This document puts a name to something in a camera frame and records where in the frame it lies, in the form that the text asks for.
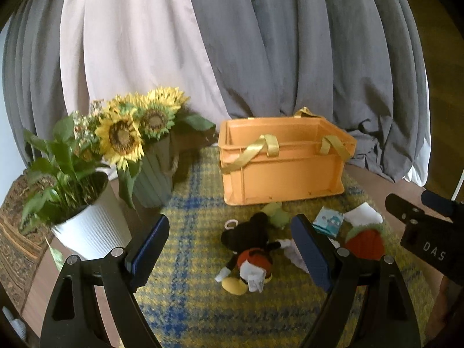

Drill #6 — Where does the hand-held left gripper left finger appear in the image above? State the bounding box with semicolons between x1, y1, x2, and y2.
40;214;170;348

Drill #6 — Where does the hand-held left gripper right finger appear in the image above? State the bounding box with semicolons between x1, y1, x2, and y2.
291;213;423;348

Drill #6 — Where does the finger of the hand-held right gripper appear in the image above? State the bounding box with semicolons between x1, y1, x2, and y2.
385;193;427;225
420;190;464;222

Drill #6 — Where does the white cloth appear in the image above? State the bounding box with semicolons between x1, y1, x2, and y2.
342;203;384;227
283;244;309;273

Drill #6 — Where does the blue printed pouch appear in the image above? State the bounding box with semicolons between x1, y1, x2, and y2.
312;206;345;240

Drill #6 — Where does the red strawberry plush toy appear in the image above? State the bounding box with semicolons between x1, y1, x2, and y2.
342;223;385;262

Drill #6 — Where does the green plush toy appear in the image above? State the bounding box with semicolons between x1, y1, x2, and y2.
261;202;291;230

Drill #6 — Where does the black mouse plush toy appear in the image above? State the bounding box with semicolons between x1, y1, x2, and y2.
215;211;301;295

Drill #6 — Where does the orange plastic crate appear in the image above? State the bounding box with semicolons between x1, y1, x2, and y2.
217;107;358;206

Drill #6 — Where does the white sheer curtain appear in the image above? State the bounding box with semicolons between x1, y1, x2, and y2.
402;165;425;186

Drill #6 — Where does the potted plant in white pot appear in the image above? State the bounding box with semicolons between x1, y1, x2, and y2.
20;114;133;262

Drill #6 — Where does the green ribbed vase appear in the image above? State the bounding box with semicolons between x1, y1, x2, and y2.
132;136;180;207

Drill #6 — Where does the yellow blue plaid mat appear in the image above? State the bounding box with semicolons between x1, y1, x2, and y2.
134;145;436;348

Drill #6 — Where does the sunflower bouquet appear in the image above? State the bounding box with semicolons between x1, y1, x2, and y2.
72;86;217;209

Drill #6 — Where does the patterned rug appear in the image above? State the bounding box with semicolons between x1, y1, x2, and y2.
0;176;55;309

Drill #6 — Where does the grey curtain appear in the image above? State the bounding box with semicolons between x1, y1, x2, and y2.
185;0;433;185
2;0;89;142

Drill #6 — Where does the pink curtain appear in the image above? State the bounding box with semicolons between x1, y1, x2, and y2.
60;0;233;118

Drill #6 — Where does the white cable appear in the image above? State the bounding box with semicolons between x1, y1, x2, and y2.
451;168;464;202

